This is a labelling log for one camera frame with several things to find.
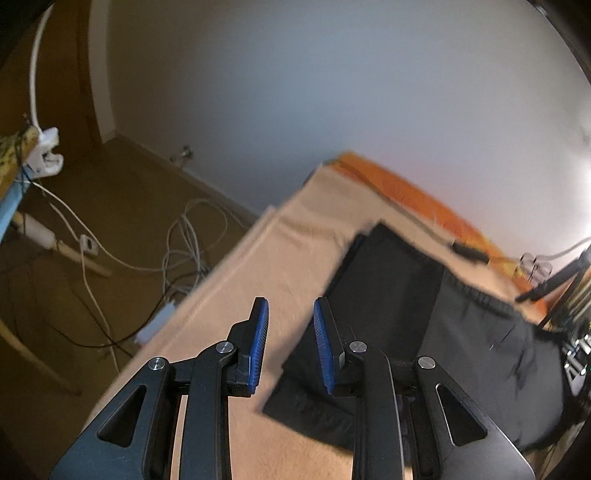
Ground black pants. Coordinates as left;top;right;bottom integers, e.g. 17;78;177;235
261;221;571;455

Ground white power strip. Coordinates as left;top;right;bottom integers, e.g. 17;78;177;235
134;301;176;346

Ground beige bed blanket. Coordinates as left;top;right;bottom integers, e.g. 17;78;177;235
82;163;555;480

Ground white clip desk lamp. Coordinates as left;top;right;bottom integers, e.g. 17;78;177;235
23;4;64;179

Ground brown wooden door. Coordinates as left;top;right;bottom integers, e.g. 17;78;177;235
0;0;101;164

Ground black cable on bed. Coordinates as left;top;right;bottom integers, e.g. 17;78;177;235
351;170;518;269

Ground black camera tripod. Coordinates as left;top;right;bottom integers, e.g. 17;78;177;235
515;247;590;329

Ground white cable bundle on floor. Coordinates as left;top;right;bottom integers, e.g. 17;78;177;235
32;179;233;370

